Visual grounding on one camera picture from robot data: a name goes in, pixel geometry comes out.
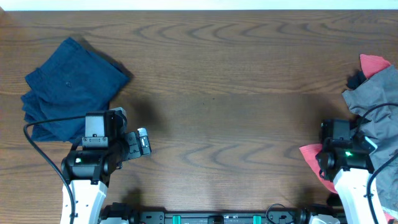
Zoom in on grey shorts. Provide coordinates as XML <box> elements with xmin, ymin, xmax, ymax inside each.
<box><xmin>342</xmin><ymin>65</ymin><xmax>397</xmax><ymax>217</ymax></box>

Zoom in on red shorts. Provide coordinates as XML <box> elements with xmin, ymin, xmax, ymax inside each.
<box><xmin>298</xmin><ymin>54</ymin><xmax>396</xmax><ymax>223</ymax></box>

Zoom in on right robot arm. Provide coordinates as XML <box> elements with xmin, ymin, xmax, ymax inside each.
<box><xmin>316</xmin><ymin>137</ymin><xmax>387</xmax><ymax>223</ymax></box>

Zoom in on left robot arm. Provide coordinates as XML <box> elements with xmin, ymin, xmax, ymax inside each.
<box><xmin>60</xmin><ymin>128</ymin><xmax>152</xmax><ymax>223</ymax></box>

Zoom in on black garment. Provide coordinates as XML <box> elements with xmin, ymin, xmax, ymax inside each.
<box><xmin>346</xmin><ymin>71</ymin><xmax>367</xmax><ymax>90</ymax></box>

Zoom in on folded navy blue shorts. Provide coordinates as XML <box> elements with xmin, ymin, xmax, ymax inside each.
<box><xmin>21</xmin><ymin>38</ymin><xmax>129</xmax><ymax>142</ymax></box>

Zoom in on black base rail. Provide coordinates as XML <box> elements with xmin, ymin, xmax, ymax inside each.
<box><xmin>98</xmin><ymin>203</ymin><xmax>348</xmax><ymax>224</ymax></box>

